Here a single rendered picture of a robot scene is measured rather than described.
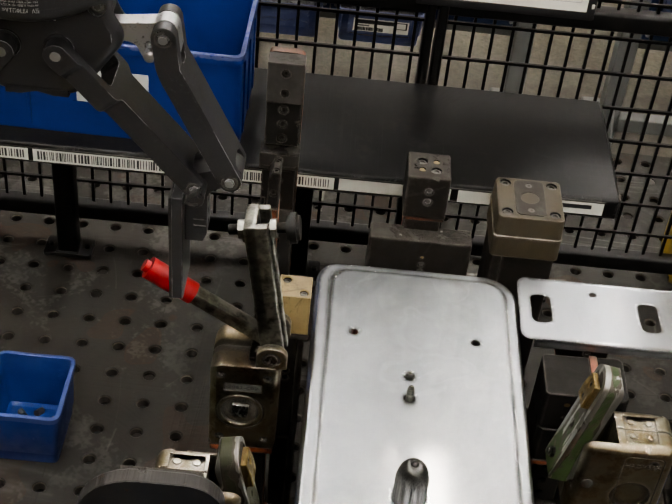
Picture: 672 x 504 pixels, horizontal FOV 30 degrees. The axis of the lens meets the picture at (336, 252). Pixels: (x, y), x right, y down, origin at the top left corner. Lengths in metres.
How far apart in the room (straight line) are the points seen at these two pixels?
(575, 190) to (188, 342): 0.57
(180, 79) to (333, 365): 0.72
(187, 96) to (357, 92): 1.04
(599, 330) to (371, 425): 0.30
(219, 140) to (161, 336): 1.13
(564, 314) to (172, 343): 0.59
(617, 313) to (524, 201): 0.16
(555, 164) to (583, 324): 0.26
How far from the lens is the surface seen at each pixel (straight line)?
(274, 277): 1.15
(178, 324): 1.76
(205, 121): 0.62
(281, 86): 1.38
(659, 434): 1.24
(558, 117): 1.66
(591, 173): 1.57
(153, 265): 1.17
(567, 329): 1.38
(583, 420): 1.20
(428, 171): 1.43
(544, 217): 1.43
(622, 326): 1.41
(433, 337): 1.34
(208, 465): 1.11
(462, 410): 1.27
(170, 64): 0.60
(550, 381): 1.35
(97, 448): 1.61
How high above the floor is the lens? 1.92
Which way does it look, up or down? 40 degrees down
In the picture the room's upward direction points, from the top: 6 degrees clockwise
